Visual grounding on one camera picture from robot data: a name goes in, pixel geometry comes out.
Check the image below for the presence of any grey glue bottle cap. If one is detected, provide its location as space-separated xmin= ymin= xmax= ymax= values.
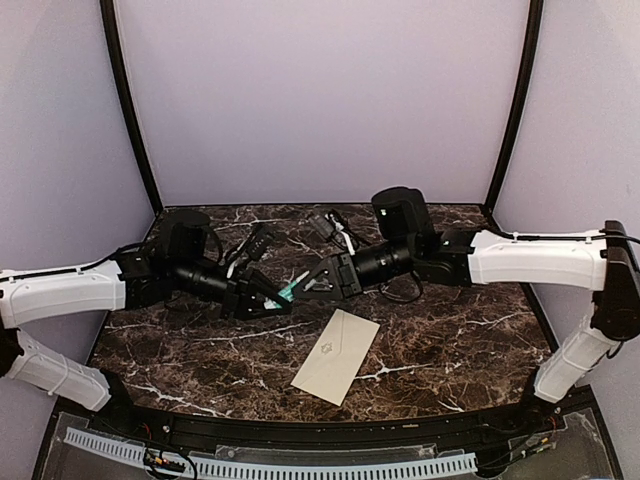
xmin=292 ymin=270 xmax=310 ymax=284

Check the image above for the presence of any black front rail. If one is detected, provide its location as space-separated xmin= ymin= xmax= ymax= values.
xmin=54 ymin=387 xmax=596 ymax=451

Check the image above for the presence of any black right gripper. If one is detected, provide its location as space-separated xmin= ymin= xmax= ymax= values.
xmin=291 ymin=236 xmax=418 ymax=301

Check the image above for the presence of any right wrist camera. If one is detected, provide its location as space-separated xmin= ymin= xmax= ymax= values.
xmin=306 ymin=209 xmax=369 ymax=254

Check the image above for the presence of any black corner frame post right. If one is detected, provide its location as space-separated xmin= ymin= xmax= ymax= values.
xmin=483 ymin=0 xmax=544 ymax=216

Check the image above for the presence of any small glue bottle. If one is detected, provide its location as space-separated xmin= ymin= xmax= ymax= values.
xmin=263 ymin=281 xmax=297 ymax=310

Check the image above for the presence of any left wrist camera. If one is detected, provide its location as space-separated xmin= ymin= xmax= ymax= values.
xmin=223 ymin=224 xmax=275 ymax=279

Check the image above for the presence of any white slotted cable duct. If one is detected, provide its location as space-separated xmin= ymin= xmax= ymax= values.
xmin=63 ymin=427 xmax=477 ymax=479

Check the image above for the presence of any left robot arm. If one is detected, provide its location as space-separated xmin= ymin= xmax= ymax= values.
xmin=1 ymin=209 xmax=292 ymax=436

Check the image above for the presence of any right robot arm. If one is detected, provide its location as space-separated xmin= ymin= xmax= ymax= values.
xmin=293 ymin=186 xmax=639 ymax=434

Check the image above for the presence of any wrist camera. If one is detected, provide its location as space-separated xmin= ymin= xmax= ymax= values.
xmin=223 ymin=224 xmax=275 ymax=279
xmin=306 ymin=209 xmax=369 ymax=254

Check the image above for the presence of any black corner frame post left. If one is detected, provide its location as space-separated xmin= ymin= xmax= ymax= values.
xmin=99 ymin=0 xmax=164 ymax=216

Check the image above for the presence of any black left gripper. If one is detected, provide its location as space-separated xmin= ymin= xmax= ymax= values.
xmin=171 ymin=257 xmax=293 ymax=320

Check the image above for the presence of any black corner frame post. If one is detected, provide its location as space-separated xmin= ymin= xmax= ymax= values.
xmin=99 ymin=0 xmax=164 ymax=216
xmin=483 ymin=0 xmax=544 ymax=216

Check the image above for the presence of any cream envelope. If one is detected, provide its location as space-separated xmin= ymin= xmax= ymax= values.
xmin=291 ymin=309 xmax=380 ymax=406

